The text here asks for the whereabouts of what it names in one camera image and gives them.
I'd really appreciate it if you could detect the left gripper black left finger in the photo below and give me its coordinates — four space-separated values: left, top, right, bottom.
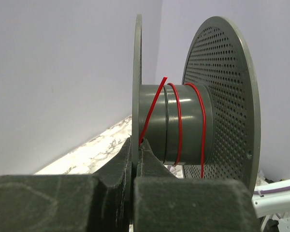
0 139 131 232

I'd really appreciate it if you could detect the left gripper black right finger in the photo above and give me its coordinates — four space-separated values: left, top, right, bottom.
133 140 260 232

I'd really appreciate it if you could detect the red wire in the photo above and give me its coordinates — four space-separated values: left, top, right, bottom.
138 76 206 179

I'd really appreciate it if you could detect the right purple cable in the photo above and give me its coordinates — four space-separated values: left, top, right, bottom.
255 185 290 195

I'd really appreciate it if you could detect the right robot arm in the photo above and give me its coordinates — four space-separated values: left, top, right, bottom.
252 179 290 232

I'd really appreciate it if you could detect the dark grey cable spool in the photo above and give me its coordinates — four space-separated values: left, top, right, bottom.
131 15 261 191

